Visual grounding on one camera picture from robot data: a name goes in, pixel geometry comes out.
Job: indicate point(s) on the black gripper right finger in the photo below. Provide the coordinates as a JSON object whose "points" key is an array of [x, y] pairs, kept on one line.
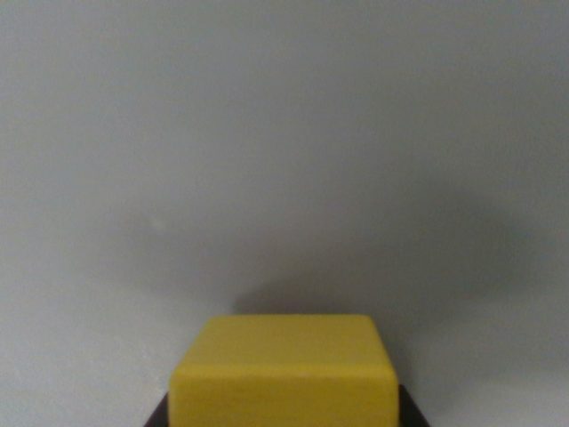
{"points": [[411, 411]]}

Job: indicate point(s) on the grey plastic bin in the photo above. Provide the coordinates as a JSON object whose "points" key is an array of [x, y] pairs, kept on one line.
{"points": [[284, 155]]}

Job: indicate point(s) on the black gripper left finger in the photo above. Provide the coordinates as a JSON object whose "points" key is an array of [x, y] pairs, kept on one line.
{"points": [[160, 416]]}

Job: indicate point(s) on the yellow cube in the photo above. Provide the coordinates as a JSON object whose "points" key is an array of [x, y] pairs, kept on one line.
{"points": [[284, 373]]}

